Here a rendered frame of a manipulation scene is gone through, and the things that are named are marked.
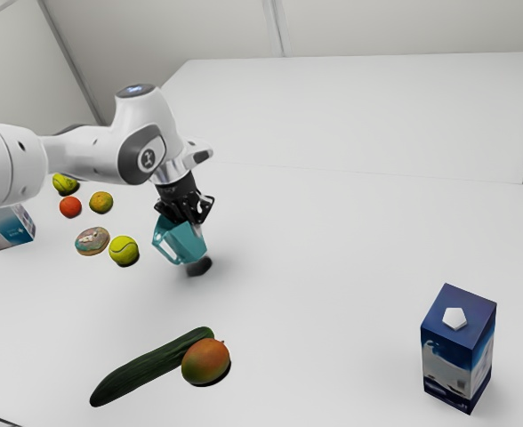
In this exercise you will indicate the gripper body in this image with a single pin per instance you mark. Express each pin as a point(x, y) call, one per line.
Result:
point(182, 199)

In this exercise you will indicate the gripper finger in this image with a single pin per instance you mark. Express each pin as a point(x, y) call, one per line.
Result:
point(197, 230)

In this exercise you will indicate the teal faceted mug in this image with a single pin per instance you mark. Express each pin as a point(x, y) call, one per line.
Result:
point(182, 242)

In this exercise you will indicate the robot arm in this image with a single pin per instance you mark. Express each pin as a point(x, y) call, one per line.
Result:
point(88, 147)

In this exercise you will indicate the yellow tennis ball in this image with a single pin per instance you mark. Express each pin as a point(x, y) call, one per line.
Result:
point(123, 250)

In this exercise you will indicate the yellow-green orange fruit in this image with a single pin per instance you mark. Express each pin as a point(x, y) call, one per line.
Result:
point(101, 202)

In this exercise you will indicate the frosted donut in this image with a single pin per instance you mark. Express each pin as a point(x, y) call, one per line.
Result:
point(92, 240)

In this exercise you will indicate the red-orange mango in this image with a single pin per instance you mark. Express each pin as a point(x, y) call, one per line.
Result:
point(205, 360)

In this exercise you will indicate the green cucumber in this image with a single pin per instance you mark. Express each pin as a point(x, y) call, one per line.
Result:
point(141, 368)

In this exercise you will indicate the pale blue box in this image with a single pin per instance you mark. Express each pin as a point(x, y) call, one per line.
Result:
point(7, 228)

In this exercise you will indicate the dark blue milk carton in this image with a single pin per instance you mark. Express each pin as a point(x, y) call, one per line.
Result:
point(457, 351)

